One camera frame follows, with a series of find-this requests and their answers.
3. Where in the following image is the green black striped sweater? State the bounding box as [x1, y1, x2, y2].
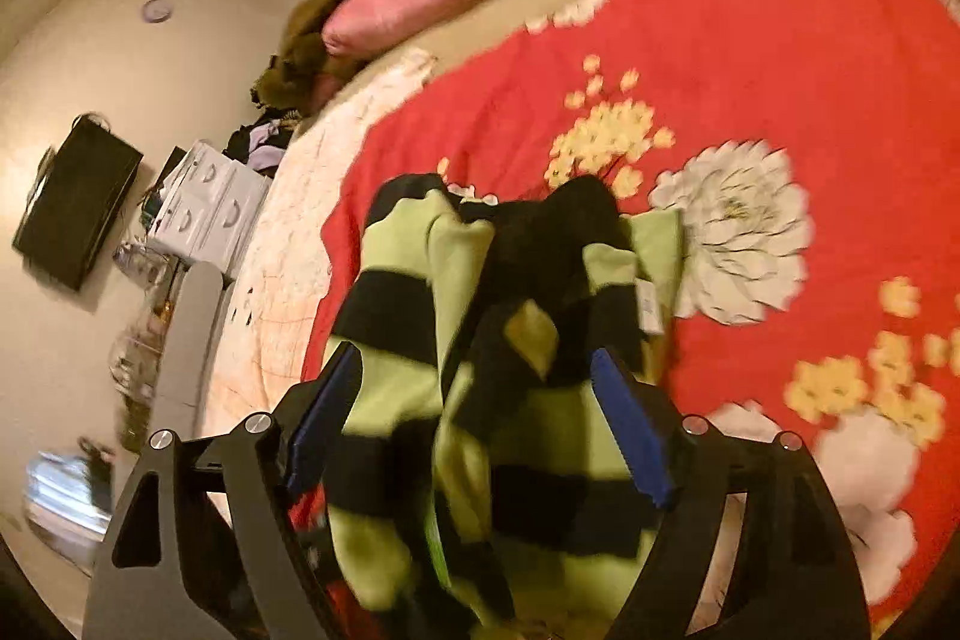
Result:
[324, 174, 683, 638]

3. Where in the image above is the red floral blanket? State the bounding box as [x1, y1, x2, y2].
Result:
[308, 0, 958, 638]

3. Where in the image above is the white drawer cabinet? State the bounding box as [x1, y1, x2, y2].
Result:
[146, 140, 270, 280]

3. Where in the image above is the pile of clothes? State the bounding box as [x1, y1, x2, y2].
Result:
[223, 109, 301, 179]

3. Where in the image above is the white pink fluffy blanket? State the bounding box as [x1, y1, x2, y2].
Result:
[197, 47, 436, 435]

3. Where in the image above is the black wall television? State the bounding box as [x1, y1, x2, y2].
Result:
[11, 113, 143, 291]

